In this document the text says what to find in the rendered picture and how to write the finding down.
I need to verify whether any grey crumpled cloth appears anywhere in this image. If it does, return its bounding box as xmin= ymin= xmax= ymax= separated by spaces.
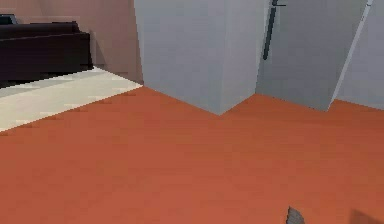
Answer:
xmin=285 ymin=206 xmax=306 ymax=224

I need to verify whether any black sofa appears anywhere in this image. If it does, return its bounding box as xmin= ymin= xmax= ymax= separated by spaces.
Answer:
xmin=0 ymin=21 xmax=94 ymax=88

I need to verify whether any dark fridge handle bar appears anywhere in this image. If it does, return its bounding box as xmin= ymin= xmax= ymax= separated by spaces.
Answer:
xmin=262 ymin=0 xmax=287 ymax=61

